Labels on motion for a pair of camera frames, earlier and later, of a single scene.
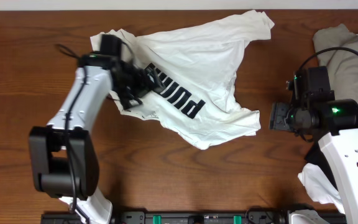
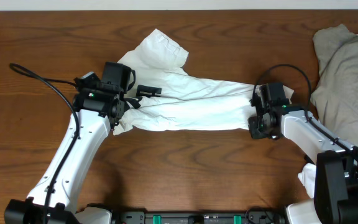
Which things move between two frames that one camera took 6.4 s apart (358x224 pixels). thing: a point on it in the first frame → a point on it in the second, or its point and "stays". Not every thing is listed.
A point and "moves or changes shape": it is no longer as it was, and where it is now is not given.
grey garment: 351,76 stays
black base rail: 206,216 stays
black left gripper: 140,86 → 128,94
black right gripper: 278,116 → 257,101
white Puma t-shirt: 199,101 moves or changes shape
